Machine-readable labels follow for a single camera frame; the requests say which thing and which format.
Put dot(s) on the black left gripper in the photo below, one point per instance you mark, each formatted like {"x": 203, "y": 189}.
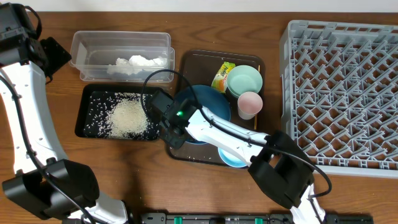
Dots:
{"x": 55, "y": 53}

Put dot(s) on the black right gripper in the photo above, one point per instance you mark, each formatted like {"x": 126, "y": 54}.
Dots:
{"x": 171, "y": 134}

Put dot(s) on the dark blue plate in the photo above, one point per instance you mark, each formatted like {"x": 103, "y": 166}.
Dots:
{"x": 207, "y": 97}

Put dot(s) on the white tissue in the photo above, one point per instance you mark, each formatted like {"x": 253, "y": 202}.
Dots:
{"x": 135, "y": 64}

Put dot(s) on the pile of rice grains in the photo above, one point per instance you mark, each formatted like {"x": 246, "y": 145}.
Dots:
{"x": 113, "y": 115}

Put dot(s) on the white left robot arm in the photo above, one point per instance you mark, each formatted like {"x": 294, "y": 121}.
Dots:
{"x": 46, "y": 183}

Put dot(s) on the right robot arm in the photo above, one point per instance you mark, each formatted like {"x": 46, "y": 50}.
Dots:
{"x": 276, "y": 164}

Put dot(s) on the black waste tray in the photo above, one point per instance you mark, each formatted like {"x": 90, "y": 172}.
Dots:
{"x": 89, "y": 89}

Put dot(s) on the grey dishwasher rack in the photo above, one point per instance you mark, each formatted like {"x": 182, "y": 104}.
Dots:
{"x": 339, "y": 83}

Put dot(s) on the dark brown serving tray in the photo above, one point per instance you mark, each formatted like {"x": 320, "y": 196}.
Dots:
{"x": 200, "y": 68}

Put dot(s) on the yellow green snack wrapper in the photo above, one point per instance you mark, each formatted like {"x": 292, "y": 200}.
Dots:
{"x": 219, "y": 81}

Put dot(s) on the light blue bowl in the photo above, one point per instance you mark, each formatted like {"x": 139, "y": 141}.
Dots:
{"x": 230, "y": 160}

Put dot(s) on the pink cup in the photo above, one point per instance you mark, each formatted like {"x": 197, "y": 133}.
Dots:
{"x": 249, "y": 105}

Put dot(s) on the mint green bowl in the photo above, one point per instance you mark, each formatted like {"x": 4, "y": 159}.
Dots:
{"x": 244, "y": 78}

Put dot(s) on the clear plastic bin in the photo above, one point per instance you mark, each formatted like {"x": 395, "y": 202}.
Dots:
{"x": 93, "y": 51}

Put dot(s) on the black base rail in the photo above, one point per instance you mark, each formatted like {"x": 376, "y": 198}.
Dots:
{"x": 162, "y": 218}

